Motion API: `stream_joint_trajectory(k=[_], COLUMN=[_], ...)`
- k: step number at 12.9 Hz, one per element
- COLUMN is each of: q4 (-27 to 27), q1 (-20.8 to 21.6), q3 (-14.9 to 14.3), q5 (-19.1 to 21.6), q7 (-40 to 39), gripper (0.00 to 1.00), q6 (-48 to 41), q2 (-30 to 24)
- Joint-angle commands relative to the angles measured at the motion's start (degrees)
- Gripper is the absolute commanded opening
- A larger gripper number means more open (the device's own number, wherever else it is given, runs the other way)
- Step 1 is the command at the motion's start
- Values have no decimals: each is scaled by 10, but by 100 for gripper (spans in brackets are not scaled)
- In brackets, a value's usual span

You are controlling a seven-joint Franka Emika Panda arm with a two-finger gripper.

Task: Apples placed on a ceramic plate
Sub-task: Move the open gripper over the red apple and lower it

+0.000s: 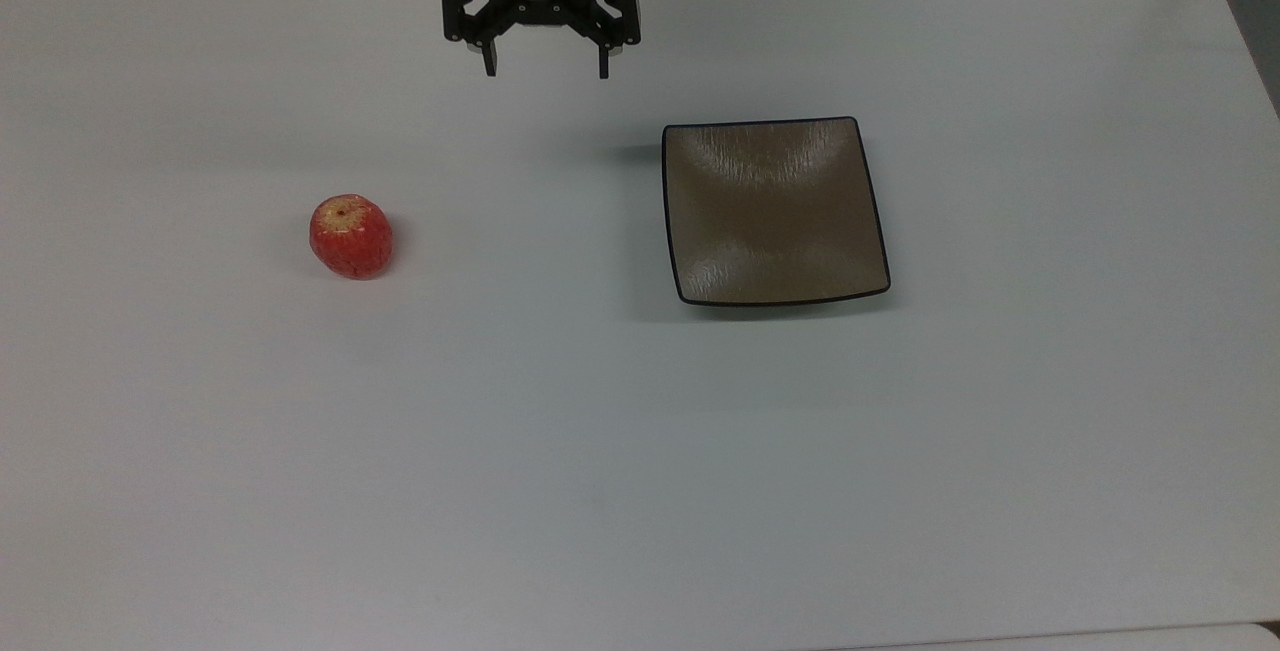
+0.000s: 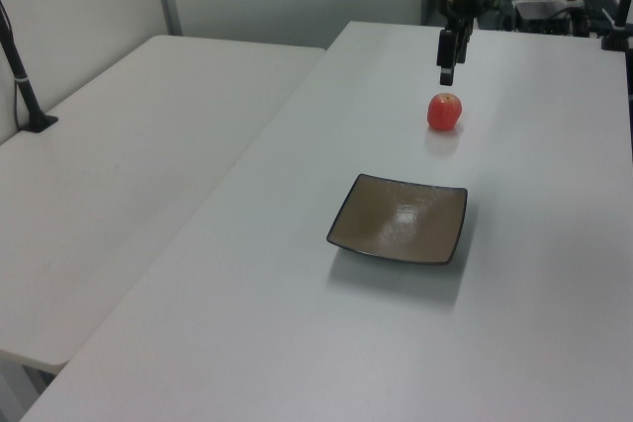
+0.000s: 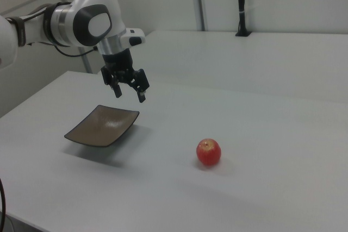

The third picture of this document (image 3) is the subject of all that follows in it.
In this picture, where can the black pole with base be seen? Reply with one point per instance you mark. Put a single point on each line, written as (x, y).
(241, 3)

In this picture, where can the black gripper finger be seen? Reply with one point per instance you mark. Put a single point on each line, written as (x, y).
(117, 90)
(142, 85)

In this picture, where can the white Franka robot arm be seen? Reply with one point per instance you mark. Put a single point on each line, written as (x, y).
(81, 22)

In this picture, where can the red apple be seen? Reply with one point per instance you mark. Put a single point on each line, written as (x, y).
(208, 152)

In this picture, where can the brown square ceramic plate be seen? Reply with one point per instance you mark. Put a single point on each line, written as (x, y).
(103, 127)

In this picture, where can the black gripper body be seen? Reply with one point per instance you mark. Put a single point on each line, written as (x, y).
(119, 62)

